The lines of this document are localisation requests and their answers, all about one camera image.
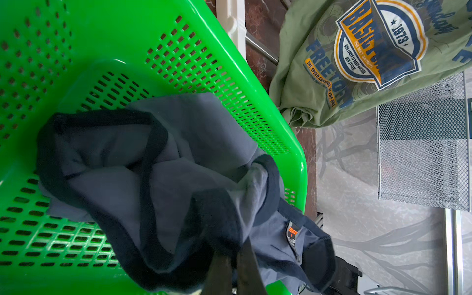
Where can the green tank top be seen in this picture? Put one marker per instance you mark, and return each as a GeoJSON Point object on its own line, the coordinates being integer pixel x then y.
{"type": "Point", "coordinates": [340, 58]}

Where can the white wire mesh basket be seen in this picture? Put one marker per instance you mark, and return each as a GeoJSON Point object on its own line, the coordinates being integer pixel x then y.
{"type": "Point", "coordinates": [423, 143]}

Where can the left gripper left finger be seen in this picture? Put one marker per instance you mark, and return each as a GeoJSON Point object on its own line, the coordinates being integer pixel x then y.
{"type": "Point", "coordinates": [219, 277]}

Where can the navy blue tank top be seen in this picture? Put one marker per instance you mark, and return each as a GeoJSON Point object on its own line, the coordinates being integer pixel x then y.
{"type": "Point", "coordinates": [171, 181]}

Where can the metal clothes rack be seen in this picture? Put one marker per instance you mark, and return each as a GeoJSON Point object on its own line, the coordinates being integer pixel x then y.
{"type": "Point", "coordinates": [231, 15]}

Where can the green plastic basket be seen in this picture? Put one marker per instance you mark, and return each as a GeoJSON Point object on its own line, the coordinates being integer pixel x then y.
{"type": "Point", "coordinates": [78, 56]}

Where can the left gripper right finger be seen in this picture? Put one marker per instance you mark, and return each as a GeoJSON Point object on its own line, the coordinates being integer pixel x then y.
{"type": "Point", "coordinates": [249, 280]}

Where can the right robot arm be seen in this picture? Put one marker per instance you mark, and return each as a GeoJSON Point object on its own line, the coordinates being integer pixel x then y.
{"type": "Point", "coordinates": [345, 279]}

